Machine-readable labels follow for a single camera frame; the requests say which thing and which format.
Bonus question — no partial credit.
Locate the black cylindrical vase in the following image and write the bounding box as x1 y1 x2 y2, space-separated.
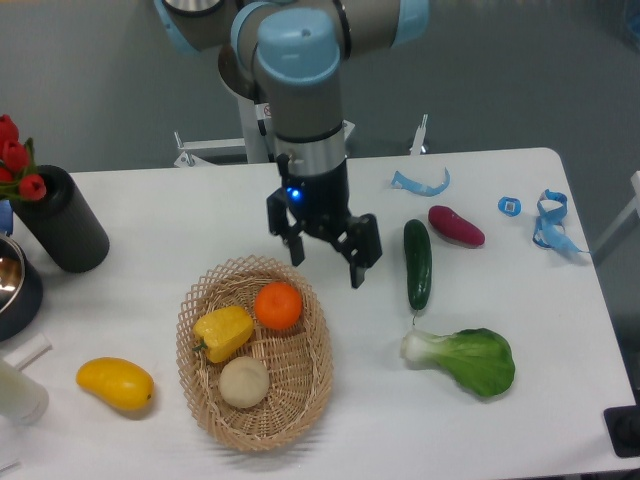
11 165 110 273

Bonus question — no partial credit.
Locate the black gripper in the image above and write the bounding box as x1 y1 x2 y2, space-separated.
266 154 382 289

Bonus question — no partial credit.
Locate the small blue tape roll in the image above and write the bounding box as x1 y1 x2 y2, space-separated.
497 196 522 217

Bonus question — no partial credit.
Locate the white paper slip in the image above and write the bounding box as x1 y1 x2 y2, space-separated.
3 334 52 370

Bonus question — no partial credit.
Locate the green bok choy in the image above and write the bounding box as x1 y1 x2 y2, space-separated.
400 328 516 398

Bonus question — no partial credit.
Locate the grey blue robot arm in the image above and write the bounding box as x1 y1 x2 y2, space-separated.
155 1 430 286

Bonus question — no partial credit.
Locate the red tulip bouquet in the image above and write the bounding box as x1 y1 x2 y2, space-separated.
1 114 47 202

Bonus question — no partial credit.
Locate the tangled blue ribbon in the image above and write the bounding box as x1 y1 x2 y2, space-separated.
532 189 591 255

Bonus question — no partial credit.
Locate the beige round bun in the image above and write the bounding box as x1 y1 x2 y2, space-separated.
219 356 270 408

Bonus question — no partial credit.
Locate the green cucumber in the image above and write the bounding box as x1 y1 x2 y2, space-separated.
403 219 432 311

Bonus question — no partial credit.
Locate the black device at edge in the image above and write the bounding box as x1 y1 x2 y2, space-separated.
604 405 639 458

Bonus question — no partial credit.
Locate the orange fruit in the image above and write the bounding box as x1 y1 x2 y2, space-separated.
254 282 303 330

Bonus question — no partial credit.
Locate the yellow bell pepper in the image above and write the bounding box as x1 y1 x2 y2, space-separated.
192 305 254 363

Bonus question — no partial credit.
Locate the woven wicker basket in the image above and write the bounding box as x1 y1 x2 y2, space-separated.
177 255 333 451

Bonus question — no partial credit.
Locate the white plastic cylinder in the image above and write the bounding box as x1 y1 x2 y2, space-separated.
1 360 49 425

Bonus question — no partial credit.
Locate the dark metal bowl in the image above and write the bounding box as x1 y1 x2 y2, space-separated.
1 234 43 341

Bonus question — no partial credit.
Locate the yellow mango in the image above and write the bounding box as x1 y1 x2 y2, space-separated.
76 357 154 411

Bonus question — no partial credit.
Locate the purple sweet potato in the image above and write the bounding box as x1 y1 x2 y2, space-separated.
428 205 485 248

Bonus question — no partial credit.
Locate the curved blue tape strip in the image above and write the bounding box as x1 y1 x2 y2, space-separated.
390 168 451 197

